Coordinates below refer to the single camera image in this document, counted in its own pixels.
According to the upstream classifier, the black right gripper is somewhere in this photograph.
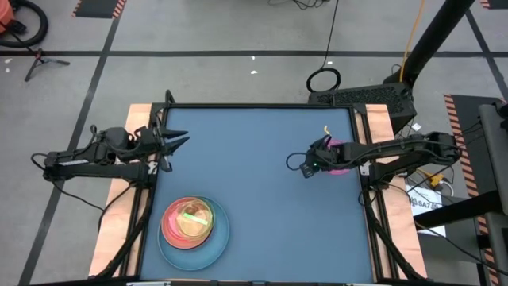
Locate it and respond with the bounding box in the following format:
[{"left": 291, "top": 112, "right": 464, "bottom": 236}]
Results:
[{"left": 309, "top": 134, "right": 346, "bottom": 173}]

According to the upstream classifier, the black camera pole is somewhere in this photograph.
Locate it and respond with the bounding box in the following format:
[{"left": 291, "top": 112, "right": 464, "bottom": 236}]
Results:
[{"left": 382, "top": 0, "right": 476, "bottom": 95}]

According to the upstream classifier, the copper side board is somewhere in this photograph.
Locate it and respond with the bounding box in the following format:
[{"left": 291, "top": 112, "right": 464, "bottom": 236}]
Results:
[
  {"left": 88, "top": 103, "right": 155, "bottom": 278},
  {"left": 364, "top": 103, "right": 429, "bottom": 280}
]

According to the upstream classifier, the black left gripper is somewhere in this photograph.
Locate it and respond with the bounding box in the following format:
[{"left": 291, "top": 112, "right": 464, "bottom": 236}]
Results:
[{"left": 134, "top": 116, "right": 191, "bottom": 173}]

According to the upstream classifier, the black floor stand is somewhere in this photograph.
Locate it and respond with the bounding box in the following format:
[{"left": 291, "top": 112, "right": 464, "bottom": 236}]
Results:
[{"left": 24, "top": 47, "right": 71, "bottom": 83}]

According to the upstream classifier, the orange plastic plate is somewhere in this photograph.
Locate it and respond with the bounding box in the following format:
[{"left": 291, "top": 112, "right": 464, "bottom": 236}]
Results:
[{"left": 160, "top": 195, "right": 218, "bottom": 251}]

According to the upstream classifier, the orange vacuum cleaner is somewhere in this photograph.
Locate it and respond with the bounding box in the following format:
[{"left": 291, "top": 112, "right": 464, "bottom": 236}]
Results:
[{"left": 0, "top": 0, "right": 16, "bottom": 35}]

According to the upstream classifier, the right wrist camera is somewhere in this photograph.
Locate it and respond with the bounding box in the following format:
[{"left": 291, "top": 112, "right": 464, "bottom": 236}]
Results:
[{"left": 298, "top": 160, "right": 320, "bottom": 180}]

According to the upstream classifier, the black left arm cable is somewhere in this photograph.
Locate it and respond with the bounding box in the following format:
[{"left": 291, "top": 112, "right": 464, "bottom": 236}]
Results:
[{"left": 30, "top": 152, "right": 105, "bottom": 212}]

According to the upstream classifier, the black flat beam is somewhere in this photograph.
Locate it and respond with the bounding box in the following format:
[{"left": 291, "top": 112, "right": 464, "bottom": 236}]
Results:
[{"left": 414, "top": 189, "right": 504, "bottom": 230}]

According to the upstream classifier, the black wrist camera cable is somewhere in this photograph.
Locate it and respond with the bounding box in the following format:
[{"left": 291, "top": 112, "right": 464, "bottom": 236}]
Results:
[{"left": 285, "top": 151, "right": 315, "bottom": 172}]

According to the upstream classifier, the green transparent plastic plate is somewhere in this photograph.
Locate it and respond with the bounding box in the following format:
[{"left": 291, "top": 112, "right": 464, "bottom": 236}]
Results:
[
  {"left": 174, "top": 196, "right": 216, "bottom": 239},
  {"left": 176, "top": 198, "right": 217, "bottom": 241}
]

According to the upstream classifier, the black cable conduit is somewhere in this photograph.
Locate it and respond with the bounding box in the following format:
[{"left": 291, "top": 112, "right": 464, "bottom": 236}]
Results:
[
  {"left": 361, "top": 189, "right": 426, "bottom": 282},
  {"left": 94, "top": 186, "right": 155, "bottom": 280}
]

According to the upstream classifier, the black vacuum hose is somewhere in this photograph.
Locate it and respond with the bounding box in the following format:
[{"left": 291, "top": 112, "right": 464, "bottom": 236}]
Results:
[{"left": 0, "top": 0, "right": 50, "bottom": 49}]

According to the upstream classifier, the black table frame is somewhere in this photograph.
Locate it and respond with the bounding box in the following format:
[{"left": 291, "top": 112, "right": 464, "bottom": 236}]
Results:
[{"left": 133, "top": 89, "right": 384, "bottom": 286}]

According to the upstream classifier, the large blue plastic plate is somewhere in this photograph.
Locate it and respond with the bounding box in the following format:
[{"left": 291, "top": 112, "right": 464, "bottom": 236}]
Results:
[{"left": 157, "top": 195, "right": 231, "bottom": 272}]

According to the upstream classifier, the yellow plug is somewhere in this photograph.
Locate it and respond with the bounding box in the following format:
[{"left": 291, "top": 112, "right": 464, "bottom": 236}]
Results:
[{"left": 425, "top": 172, "right": 446, "bottom": 188}]

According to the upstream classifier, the white printed paper sheet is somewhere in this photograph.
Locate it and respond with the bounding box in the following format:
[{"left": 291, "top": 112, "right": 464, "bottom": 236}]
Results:
[{"left": 406, "top": 184, "right": 448, "bottom": 238}]

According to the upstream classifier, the yellow hanging cable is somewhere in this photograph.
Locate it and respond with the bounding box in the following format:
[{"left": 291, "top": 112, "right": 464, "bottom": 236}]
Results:
[{"left": 398, "top": 0, "right": 427, "bottom": 83}]

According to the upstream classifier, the pink transparent plastic plate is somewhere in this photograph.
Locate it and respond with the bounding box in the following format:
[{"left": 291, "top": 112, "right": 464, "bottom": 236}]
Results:
[
  {"left": 161, "top": 196, "right": 216, "bottom": 249},
  {"left": 325, "top": 138, "right": 353, "bottom": 176}
]

